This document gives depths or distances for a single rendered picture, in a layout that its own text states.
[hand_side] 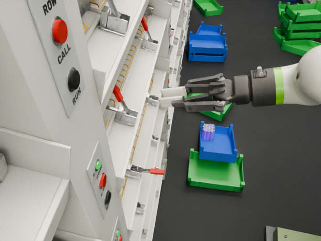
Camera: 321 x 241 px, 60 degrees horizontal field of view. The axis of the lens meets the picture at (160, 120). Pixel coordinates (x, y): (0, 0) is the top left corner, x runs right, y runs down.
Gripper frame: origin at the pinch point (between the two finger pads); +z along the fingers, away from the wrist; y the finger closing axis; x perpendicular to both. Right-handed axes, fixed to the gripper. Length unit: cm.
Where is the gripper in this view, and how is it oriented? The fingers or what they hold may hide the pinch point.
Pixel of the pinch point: (172, 96)
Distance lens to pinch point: 77.1
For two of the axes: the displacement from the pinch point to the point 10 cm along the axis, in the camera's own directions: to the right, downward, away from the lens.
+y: -1.5, 7.2, -6.8
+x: 2.6, 6.9, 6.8
